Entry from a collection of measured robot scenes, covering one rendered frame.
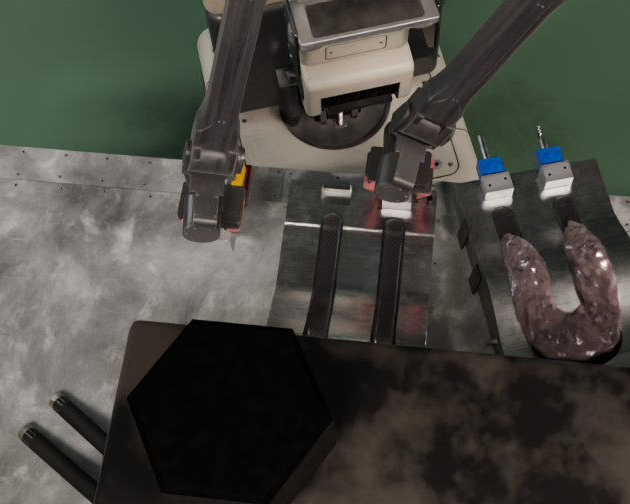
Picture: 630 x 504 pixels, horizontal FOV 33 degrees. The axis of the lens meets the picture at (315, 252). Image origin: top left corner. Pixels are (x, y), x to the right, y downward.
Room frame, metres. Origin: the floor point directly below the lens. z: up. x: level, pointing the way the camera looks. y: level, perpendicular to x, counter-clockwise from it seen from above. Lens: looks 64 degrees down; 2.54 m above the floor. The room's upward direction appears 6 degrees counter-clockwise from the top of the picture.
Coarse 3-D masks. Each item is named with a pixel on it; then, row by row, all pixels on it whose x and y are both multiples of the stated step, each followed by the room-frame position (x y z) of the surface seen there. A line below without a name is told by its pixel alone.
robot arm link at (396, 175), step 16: (400, 112) 0.88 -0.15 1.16; (400, 144) 0.84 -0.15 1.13; (416, 144) 0.85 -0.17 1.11; (384, 160) 0.83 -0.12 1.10; (400, 160) 0.82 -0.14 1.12; (416, 160) 0.82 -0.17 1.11; (384, 176) 0.80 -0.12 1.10; (400, 176) 0.79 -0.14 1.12; (384, 192) 0.79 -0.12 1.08; (400, 192) 0.78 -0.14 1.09
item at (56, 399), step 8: (56, 400) 0.59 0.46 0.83; (64, 400) 0.59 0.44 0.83; (56, 408) 0.58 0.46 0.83; (64, 408) 0.57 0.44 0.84; (72, 408) 0.57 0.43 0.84; (64, 416) 0.56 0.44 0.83; (72, 416) 0.56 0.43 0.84; (80, 416) 0.56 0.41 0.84; (72, 424) 0.54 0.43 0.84; (80, 424) 0.54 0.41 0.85; (88, 424) 0.54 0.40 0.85; (96, 424) 0.54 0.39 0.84; (80, 432) 0.53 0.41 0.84; (88, 432) 0.52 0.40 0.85; (96, 432) 0.52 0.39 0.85; (104, 432) 0.52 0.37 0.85; (88, 440) 0.51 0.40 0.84; (96, 440) 0.51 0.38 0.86; (104, 440) 0.51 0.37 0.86; (96, 448) 0.50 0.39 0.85; (104, 448) 0.49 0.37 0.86
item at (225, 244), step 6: (228, 180) 0.92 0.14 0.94; (222, 228) 0.82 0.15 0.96; (222, 234) 0.81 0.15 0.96; (228, 234) 0.81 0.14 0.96; (234, 234) 0.82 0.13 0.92; (216, 240) 0.80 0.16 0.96; (222, 240) 0.80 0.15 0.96; (228, 240) 0.80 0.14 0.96; (234, 240) 0.82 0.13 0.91; (204, 246) 0.80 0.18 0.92; (210, 246) 0.80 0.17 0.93; (216, 246) 0.80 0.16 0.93; (222, 246) 0.80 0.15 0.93; (228, 246) 0.79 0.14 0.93; (222, 252) 0.80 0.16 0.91; (228, 252) 0.80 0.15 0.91
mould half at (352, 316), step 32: (320, 192) 0.90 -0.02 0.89; (352, 192) 0.90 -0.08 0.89; (288, 224) 0.85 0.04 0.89; (320, 224) 0.84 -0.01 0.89; (352, 224) 0.84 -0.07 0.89; (416, 224) 0.82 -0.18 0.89; (288, 256) 0.79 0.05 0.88; (352, 256) 0.78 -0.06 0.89; (416, 256) 0.76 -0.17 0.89; (288, 288) 0.73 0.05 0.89; (352, 288) 0.72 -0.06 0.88; (416, 288) 0.71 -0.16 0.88; (288, 320) 0.66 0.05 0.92; (352, 320) 0.65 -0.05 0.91; (416, 320) 0.64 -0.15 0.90
